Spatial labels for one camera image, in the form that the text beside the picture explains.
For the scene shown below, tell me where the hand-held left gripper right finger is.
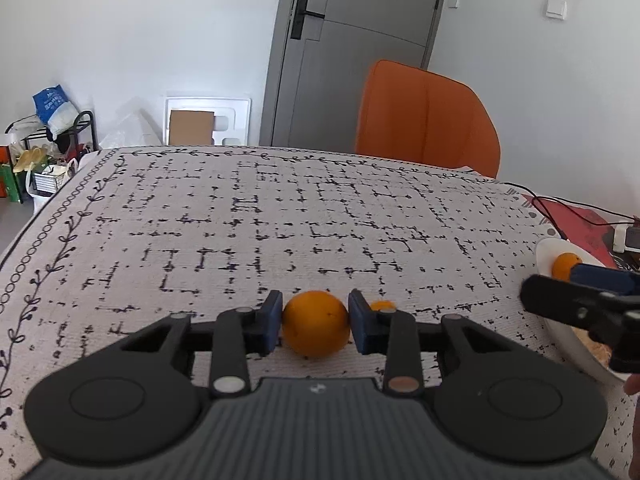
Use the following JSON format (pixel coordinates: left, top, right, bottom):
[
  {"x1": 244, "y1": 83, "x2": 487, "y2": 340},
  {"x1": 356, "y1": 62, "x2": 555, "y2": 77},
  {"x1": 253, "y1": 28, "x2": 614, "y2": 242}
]
[{"x1": 347, "y1": 288, "x2": 525, "y2": 397}]

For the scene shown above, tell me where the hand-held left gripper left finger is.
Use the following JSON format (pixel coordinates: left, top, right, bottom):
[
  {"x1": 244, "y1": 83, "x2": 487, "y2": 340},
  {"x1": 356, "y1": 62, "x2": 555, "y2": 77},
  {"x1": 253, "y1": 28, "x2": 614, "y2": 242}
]
[{"x1": 117, "y1": 289, "x2": 284, "y2": 400}]

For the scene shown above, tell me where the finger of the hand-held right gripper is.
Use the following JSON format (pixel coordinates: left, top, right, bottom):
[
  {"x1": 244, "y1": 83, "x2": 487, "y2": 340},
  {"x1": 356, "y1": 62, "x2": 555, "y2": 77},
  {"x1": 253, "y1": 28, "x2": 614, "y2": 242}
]
[
  {"x1": 569, "y1": 262, "x2": 640, "y2": 297},
  {"x1": 519, "y1": 274, "x2": 627, "y2": 332}
]

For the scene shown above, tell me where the medium orange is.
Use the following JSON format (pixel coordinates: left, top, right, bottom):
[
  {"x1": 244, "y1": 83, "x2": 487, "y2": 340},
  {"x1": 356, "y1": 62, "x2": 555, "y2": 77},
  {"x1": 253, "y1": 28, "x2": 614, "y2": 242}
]
[{"x1": 551, "y1": 252, "x2": 585, "y2": 281}]

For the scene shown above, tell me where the large orange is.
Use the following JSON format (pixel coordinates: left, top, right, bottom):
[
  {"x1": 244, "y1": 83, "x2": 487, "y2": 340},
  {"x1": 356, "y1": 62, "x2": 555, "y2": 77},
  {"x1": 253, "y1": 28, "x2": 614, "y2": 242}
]
[{"x1": 282, "y1": 290, "x2": 351, "y2": 358}]

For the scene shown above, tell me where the white plate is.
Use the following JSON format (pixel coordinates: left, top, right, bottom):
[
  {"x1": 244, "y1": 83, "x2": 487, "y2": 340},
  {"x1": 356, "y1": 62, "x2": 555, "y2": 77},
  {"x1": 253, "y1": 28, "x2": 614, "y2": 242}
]
[{"x1": 534, "y1": 237, "x2": 640, "y2": 386}]

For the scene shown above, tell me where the person's right forearm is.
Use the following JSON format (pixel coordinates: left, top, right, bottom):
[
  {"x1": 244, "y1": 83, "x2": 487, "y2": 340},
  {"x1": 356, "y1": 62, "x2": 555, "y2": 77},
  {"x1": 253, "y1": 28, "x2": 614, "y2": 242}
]
[{"x1": 627, "y1": 400, "x2": 640, "y2": 480}]

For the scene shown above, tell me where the peeled pomelo segment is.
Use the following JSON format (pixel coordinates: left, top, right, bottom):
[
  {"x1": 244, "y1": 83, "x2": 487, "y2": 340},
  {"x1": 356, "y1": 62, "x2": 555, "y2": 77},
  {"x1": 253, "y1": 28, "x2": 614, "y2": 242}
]
[{"x1": 575, "y1": 327, "x2": 613, "y2": 366}]

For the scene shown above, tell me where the red printed mat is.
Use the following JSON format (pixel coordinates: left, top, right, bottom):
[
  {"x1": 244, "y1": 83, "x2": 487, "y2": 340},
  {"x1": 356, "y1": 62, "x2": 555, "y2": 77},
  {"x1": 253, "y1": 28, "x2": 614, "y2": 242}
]
[{"x1": 522, "y1": 194, "x2": 621, "y2": 268}]

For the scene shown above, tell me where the patterned white tablecloth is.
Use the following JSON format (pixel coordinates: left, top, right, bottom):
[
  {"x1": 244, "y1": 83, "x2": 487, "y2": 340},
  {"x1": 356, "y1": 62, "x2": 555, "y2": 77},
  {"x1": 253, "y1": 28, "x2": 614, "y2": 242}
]
[{"x1": 0, "y1": 146, "x2": 631, "y2": 480}]

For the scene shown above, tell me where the brown cardboard sheet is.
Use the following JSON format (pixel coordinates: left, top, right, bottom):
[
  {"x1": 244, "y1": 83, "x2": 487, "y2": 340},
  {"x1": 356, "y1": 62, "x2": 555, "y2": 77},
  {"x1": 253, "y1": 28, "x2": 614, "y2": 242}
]
[{"x1": 169, "y1": 109, "x2": 215, "y2": 146}]

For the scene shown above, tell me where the white foam packaging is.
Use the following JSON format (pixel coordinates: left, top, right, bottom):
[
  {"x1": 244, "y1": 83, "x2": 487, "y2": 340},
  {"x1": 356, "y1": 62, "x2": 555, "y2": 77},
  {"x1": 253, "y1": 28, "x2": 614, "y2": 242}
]
[{"x1": 164, "y1": 96, "x2": 251, "y2": 147}]

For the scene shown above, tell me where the orange chair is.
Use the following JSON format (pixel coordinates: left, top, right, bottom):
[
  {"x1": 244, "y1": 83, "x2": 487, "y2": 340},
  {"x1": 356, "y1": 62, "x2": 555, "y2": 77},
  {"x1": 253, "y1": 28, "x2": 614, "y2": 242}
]
[{"x1": 355, "y1": 59, "x2": 502, "y2": 179}]

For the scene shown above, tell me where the clear plastic bag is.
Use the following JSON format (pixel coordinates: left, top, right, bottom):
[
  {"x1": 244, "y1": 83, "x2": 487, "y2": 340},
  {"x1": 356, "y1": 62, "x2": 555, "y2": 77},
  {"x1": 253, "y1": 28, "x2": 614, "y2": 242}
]
[{"x1": 100, "y1": 97, "x2": 163, "y2": 150}]

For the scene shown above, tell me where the white storage basket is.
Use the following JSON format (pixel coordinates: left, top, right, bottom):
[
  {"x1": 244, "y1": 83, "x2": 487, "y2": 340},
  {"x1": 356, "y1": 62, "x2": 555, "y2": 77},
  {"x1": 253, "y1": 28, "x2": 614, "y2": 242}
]
[{"x1": 30, "y1": 159, "x2": 80, "y2": 198}]

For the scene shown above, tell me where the grey door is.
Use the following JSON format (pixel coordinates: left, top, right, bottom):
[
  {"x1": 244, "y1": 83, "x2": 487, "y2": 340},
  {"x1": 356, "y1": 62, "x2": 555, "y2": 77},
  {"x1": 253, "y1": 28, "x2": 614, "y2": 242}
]
[{"x1": 259, "y1": 0, "x2": 453, "y2": 153}]

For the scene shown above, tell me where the black metal rack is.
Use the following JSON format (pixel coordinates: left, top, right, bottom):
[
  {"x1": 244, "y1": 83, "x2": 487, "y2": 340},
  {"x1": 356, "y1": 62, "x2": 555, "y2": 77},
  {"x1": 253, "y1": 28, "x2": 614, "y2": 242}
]
[{"x1": 5, "y1": 110, "x2": 97, "y2": 161}]

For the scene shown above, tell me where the green box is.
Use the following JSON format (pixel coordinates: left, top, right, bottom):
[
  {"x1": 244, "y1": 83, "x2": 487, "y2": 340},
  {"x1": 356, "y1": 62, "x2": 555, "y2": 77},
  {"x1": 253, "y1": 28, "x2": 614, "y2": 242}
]
[{"x1": 0, "y1": 164, "x2": 25, "y2": 203}]

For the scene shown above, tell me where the blue plastic bag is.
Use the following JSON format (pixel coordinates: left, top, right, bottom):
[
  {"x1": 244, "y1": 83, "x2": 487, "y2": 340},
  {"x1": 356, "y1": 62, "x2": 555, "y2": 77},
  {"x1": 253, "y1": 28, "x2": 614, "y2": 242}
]
[{"x1": 32, "y1": 84, "x2": 81, "y2": 136}]

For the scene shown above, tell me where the black cable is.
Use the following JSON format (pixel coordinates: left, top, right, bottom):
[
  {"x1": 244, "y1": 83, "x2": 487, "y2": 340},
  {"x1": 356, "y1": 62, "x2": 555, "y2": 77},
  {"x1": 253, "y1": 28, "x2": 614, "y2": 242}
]
[{"x1": 500, "y1": 181, "x2": 640, "y2": 241}]

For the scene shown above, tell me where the black door handle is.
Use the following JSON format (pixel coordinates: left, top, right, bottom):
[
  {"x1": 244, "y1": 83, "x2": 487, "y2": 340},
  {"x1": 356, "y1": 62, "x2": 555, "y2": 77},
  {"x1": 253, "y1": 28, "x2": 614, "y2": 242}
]
[{"x1": 290, "y1": 0, "x2": 326, "y2": 41}]

